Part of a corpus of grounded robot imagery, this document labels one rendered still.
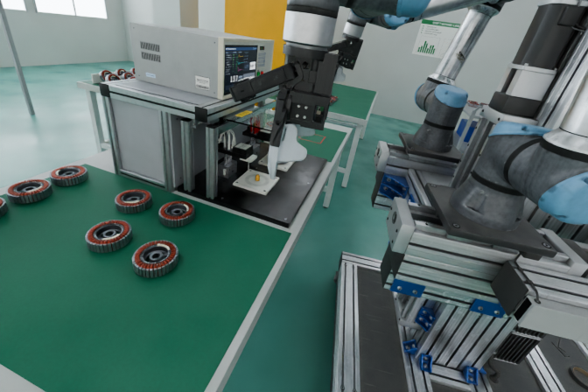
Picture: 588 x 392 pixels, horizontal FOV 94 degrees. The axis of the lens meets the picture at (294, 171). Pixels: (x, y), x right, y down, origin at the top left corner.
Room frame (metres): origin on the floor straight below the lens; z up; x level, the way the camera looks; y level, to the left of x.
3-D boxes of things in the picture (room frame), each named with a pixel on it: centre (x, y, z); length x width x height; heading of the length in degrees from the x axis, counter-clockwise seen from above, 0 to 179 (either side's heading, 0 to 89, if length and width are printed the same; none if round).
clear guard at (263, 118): (1.02, 0.16, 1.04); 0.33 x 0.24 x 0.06; 75
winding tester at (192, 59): (1.23, 0.43, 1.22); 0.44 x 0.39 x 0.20; 165
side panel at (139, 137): (0.93, 0.59, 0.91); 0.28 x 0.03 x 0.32; 75
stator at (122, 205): (0.77, 0.54, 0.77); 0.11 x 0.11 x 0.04
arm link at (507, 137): (0.60, -0.49, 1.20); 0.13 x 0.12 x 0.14; 1
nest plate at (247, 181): (1.02, 0.15, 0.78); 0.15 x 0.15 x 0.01; 75
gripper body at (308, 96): (0.46, 0.00, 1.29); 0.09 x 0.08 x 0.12; 83
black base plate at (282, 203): (1.14, 0.13, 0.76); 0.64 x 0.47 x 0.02; 165
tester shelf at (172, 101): (1.22, 0.43, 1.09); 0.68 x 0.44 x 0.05; 165
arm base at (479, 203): (0.60, -0.49, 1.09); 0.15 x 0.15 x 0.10
